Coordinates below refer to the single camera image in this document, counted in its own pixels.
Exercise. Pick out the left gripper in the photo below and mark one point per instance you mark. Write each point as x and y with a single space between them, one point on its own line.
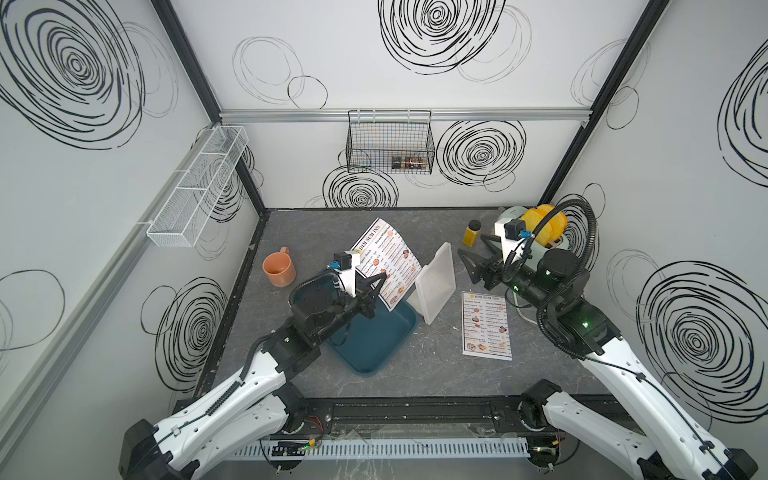
364 298

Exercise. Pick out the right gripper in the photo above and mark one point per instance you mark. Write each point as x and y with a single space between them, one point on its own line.
495 266

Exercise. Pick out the white menu holder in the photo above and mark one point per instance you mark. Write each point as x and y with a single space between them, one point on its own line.
434 285

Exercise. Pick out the new menu sheet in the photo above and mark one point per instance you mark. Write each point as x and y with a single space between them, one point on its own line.
383 250

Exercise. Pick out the old menu sheet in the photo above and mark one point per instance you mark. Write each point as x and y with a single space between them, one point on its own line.
485 326

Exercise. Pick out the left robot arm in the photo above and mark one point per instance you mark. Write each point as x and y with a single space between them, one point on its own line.
259 399

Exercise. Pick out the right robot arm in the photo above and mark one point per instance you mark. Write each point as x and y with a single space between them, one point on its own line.
669 443

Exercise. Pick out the yellow spice jar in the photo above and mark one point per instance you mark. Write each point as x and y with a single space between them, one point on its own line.
472 232

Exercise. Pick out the teal plastic tray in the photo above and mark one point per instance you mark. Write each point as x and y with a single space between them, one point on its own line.
365 345

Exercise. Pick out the mint green toaster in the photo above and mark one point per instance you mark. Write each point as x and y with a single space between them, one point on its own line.
518 211

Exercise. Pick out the front toast slice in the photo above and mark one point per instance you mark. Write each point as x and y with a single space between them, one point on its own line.
533 217

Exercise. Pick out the toast slice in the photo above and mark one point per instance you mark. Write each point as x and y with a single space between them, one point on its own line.
533 217
558 223

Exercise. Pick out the orange mug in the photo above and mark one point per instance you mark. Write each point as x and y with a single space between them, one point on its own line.
279 268

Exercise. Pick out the rear toast slice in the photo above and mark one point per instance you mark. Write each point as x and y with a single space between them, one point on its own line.
558 223

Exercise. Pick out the white mesh shelf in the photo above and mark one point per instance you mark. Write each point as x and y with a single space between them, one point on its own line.
184 215

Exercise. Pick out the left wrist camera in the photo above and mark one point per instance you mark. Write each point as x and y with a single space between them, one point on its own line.
344 265

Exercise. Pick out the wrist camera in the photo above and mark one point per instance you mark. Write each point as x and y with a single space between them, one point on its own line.
344 265
513 236

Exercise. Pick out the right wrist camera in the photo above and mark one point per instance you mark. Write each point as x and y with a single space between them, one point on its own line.
513 236

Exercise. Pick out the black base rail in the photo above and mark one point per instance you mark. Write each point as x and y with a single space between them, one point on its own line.
329 415

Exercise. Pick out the black wire basket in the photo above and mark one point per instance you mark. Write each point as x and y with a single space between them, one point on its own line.
375 136

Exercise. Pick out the white slotted cable duct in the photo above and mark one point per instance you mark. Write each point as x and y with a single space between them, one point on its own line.
386 449

